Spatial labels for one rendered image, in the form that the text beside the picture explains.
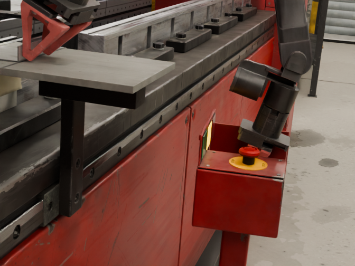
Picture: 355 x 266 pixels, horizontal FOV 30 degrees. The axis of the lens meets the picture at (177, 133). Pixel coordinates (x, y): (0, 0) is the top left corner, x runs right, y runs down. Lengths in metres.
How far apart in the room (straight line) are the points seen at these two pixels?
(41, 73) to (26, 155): 0.13
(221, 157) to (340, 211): 1.95
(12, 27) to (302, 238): 1.68
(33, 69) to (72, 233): 0.30
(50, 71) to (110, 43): 0.55
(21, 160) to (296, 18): 0.60
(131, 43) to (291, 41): 0.43
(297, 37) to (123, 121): 0.36
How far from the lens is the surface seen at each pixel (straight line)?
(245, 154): 1.22
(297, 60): 1.25
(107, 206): 1.18
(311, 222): 3.00
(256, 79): 1.27
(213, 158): 1.25
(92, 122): 1.09
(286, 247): 2.74
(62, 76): 0.85
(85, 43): 1.39
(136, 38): 1.57
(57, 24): 0.87
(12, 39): 1.12
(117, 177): 1.20
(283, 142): 1.30
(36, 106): 1.07
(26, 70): 0.87
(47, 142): 0.99
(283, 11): 1.27
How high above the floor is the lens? 1.18
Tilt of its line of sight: 17 degrees down
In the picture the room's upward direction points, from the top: 4 degrees clockwise
